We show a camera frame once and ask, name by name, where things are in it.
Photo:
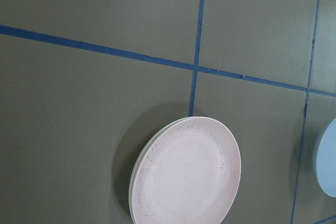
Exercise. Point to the pink plate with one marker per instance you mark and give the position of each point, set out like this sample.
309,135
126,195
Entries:
218,167

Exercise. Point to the light blue plate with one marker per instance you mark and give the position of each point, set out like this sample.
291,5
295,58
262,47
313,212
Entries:
325,160

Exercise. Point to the cream plate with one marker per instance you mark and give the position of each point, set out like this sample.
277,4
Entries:
160,188

